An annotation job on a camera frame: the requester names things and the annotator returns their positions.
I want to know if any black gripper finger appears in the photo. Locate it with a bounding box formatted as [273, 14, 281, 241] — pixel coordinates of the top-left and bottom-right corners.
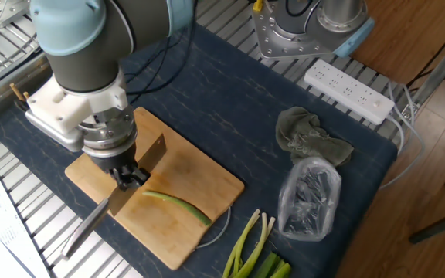
[110, 168, 131, 192]
[128, 165, 151, 188]

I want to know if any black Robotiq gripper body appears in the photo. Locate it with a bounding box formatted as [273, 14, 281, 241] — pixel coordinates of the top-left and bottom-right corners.
[89, 144, 139, 175]

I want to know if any steel cleaver knife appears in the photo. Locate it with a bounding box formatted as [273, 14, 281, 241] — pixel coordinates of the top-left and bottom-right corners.
[60, 134, 168, 260]

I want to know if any single scallion stalk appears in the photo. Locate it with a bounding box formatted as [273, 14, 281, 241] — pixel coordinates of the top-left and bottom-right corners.
[141, 189, 213, 227]

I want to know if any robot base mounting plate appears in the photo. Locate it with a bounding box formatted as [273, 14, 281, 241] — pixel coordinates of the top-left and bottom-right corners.
[251, 0, 338, 62]

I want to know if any wooden cutting board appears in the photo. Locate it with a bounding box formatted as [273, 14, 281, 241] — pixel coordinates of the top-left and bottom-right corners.
[64, 107, 246, 271]

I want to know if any dark blue marbled mat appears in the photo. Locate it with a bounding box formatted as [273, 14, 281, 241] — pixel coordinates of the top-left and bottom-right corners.
[0, 22, 398, 278]

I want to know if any scallion with white stem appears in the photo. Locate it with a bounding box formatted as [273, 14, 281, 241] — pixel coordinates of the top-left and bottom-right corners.
[233, 212, 269, 278]
[237, 215, 277, 278]
[221, 208, 261, 278]

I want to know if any wooden dish rack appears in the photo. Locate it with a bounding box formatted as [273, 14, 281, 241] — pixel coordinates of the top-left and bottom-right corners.
[8, 82, 30, 102]

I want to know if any green scallion leaves bundle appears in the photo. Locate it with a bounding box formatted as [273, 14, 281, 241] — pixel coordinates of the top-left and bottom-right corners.
[253, 251, 292, 278]

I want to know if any clear plastic bag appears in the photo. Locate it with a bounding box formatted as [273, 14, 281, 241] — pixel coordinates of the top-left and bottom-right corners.
[277, 156, 342, 242]

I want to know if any grey-green rag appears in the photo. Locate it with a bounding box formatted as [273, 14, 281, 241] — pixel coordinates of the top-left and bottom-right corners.
[275, 106, 355, 168]

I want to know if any white power strip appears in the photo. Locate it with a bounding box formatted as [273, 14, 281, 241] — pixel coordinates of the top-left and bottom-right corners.
[304, 58, 396, 126]

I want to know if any office chair base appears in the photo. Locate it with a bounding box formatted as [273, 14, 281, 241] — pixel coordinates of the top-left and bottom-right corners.
[407, 119, 445, 245]

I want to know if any metal wire loop handle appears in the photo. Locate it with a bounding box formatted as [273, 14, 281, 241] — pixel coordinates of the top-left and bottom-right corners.
[195, 205, 233, 250]

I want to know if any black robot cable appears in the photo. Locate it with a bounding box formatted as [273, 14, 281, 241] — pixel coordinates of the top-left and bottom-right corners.
[124, 0, 200, 105]

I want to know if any white power strip cable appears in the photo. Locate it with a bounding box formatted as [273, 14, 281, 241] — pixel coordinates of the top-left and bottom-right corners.
[379, 83, 426, 190]

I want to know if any aluminium extrusion post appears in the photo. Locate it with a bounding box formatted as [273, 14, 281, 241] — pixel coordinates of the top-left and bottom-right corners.
[402, 22, 445, 117]

